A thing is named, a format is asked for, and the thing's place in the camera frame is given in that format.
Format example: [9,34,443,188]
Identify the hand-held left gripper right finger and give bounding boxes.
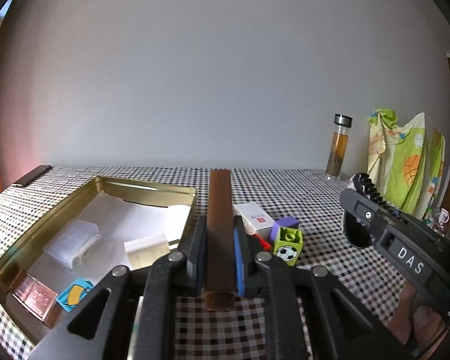
[232,215,413,360]

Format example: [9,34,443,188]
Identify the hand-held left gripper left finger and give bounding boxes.
[30,215,209,360]

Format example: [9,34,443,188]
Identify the red toy block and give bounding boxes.
[253,232,272,252]

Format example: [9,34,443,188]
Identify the brown wooden bar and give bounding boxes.
[204,169,236,312]

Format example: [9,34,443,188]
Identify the white box with red label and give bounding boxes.
[232,202,274,239]

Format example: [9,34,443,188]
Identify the white cube adapter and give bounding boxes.
[124,232,170,271]

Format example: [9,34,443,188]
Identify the green toy block soccer print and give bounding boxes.
[273,227,304,267]

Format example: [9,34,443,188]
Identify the purple toy block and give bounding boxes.
[272,215,300,241]

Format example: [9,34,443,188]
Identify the gold tin box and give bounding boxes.
[0,175,197,349]

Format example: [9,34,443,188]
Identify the clear plastic box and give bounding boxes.
[43,218,102,274]

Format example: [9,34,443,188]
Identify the blue toy block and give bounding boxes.
[56,277,95,314]

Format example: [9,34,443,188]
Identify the pink copper box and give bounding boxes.
[11,273,59,323]

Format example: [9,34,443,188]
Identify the person's right hand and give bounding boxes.
[392,281,449,346]

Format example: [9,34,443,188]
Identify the green printed blanket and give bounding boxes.
[367,108,446,221]

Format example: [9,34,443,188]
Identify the checkered tablecloth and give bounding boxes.
[0,165,450,360]

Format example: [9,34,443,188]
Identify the glass tea bottle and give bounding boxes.
[325,114,354,181]

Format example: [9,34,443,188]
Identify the black phone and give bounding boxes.
[12,165,53,188]

